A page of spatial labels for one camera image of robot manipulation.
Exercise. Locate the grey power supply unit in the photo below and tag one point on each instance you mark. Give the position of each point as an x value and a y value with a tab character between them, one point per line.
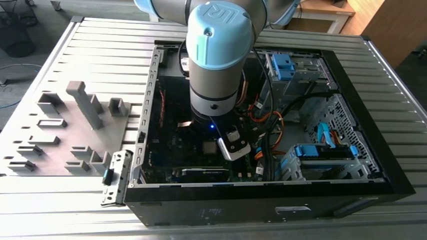
173	95

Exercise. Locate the black graphics card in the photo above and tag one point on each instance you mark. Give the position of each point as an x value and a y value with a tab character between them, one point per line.
207	174

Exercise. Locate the metal bracket blue latch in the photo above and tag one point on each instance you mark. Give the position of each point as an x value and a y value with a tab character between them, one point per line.
119	160

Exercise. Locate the blue plastic rail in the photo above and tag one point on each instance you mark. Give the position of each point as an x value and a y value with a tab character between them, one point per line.
284	165

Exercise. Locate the wooden desk white frame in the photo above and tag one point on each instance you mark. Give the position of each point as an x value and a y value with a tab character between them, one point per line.
328	7

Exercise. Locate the silver CPU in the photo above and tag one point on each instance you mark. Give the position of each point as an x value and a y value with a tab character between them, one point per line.
209	147

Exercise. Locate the grey parts rack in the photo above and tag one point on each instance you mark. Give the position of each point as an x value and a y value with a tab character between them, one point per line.
80	140

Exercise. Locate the pale blue teach pendant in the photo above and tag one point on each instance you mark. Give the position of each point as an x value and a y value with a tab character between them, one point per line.
287	15

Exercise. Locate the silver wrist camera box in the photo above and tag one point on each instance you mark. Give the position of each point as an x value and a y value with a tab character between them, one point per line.
223	148

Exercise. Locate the black RAM slot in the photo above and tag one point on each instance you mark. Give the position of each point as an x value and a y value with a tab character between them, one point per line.
235	170
248	172
239	172

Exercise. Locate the green motherboard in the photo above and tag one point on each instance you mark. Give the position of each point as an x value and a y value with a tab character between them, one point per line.
167	150

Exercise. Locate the black PC case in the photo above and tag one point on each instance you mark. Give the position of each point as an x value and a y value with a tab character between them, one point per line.
233	207

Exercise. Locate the grey metal disk bay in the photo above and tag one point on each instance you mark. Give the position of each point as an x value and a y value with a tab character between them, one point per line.
300	80
336	166

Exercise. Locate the wooden cabinet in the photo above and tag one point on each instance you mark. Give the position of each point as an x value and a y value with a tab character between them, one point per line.
394	30

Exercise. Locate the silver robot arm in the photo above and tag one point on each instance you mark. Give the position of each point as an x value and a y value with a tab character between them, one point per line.
213	82

